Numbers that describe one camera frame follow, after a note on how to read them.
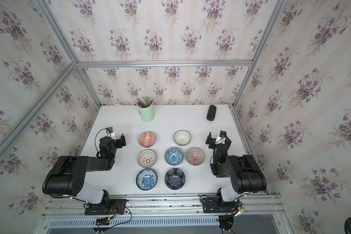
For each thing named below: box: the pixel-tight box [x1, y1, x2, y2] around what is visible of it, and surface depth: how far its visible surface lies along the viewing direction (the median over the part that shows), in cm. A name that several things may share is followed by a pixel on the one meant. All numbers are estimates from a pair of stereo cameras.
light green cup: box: [137, 102, 155, 123], surface depth 111 cm
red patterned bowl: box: [137, 131, 157, 148], surface depth 99 cm
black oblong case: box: [206, 104, 217, 122], surface depth 116 cm
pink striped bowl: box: [185, 147, 205, 166], surface depth 90 cm
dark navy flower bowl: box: [164, 167, 186, 191], surface depth 82 cm
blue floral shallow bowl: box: [136, 168, 158, 191], surface depth 82 cm
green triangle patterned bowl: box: [173, 130, 192, 147], surface depth 100 cm
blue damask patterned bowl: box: [164, 146, 185, 167], surface depth 91 cm
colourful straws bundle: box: [136, 96, 154, 108], surface depth 106 cm
